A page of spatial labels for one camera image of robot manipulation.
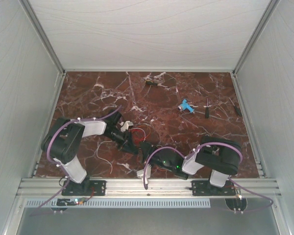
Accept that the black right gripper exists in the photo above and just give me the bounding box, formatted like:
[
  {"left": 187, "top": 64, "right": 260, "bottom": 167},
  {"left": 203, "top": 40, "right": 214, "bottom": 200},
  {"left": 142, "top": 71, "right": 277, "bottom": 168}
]
[{"left": 139, "top": 141, "right": 175, "bottom": 172}]

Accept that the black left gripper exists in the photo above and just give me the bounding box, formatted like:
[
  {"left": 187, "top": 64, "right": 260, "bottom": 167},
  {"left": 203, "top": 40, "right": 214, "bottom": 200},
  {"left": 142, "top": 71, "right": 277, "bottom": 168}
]
[{"left": 105, "top": 128, "right": 139, "bottom": 156}]

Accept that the thick red wire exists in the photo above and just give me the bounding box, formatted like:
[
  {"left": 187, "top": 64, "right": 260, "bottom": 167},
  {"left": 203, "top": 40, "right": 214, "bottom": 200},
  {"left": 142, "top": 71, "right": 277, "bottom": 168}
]
[{"left": 129, "top": 127, "right": 152, "bottom": 144}]

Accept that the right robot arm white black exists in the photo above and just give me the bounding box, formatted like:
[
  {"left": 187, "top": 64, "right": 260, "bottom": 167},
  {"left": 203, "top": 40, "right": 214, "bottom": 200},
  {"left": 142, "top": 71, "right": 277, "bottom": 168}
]
[{"left": 140, "top": 136, "right": 243, "bottom": 195}]

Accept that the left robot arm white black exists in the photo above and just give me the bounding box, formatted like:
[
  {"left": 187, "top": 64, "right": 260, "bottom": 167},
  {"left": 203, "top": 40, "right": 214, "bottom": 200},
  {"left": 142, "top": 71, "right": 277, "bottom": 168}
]
[{"left": 41, "top": 108, "right": 138, "bottom": 195}]

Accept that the yellow black screwdriver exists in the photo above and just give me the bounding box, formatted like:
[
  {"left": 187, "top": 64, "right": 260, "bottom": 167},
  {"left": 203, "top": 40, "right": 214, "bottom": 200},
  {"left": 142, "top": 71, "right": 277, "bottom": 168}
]
[{"left": 145, "top": 80, "right": 168, "bottom": 88}]

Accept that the black small tool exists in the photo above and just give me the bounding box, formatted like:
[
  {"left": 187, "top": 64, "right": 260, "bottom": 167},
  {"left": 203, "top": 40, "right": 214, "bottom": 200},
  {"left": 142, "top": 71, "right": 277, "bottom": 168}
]
[{"left": 229, "top": 98, "right": 243, "bottom": 117}]

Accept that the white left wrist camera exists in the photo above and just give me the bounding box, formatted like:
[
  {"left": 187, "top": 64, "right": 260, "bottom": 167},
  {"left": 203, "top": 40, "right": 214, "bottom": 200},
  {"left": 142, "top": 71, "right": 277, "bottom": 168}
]
[{"left": 120, "top": 121, "right": 134, "bottom": 132}]

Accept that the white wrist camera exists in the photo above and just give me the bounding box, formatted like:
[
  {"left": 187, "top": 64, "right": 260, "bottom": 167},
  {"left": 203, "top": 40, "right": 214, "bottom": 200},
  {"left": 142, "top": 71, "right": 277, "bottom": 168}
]
[
  {"left": 120, "top": 121, "right": 134, "bottom": 132},
  {"left": 136, "top": 165, "right": 151, "bottom": 179}
]

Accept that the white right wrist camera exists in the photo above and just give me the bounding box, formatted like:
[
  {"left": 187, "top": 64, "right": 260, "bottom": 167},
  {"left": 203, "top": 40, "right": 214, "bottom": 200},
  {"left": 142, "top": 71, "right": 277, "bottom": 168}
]
[{"left": 136, "top": 165, "right": 151, "bottom": 179}]

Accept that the white wire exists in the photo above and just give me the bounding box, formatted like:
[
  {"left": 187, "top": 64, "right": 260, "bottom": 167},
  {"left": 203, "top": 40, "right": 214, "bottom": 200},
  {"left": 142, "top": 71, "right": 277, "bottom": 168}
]
[{"left": 96, "top": 141, "right": 114, "bottom": 173}]

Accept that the black handle screwdriver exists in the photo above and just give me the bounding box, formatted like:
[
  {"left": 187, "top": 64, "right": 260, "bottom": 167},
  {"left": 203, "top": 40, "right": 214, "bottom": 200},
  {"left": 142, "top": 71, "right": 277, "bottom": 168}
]
[{"left": 204, "top": 98, "right": 211, "bottom": 118}]

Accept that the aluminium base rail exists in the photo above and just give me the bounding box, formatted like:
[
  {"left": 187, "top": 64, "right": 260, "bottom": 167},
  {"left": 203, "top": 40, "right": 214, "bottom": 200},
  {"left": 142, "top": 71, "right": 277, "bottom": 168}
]
[{"left": 17, "top": 178, "right": 281, "bottom": 198}]

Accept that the grey slotted cable duct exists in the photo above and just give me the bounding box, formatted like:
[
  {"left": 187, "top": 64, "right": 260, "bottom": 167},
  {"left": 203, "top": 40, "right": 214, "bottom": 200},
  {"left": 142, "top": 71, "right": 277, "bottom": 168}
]
[{"left": 25, "top": 198, "right": 211, "bottom": 209}]

